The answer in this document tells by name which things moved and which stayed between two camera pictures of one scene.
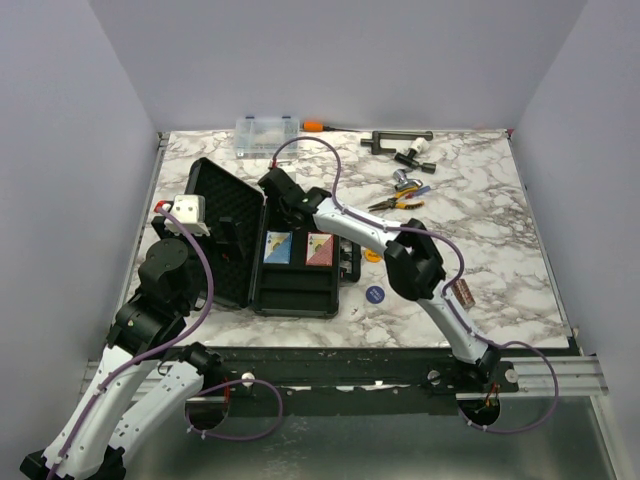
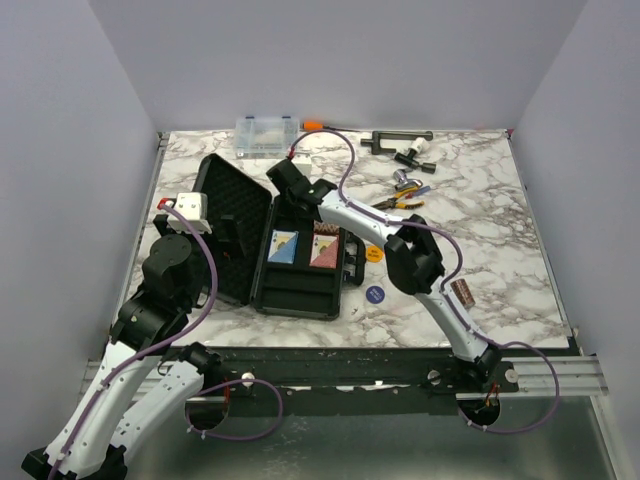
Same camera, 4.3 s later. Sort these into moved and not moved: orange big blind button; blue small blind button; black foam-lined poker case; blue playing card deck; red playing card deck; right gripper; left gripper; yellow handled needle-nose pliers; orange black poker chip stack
Moved: red playing card deck; blue playing card deck; right gripper
Not moved: orange big blind button; orange black poker chip stack; left gripper; black foam-lined poker case; blue small blind button; yellow handled needle-nose pliers
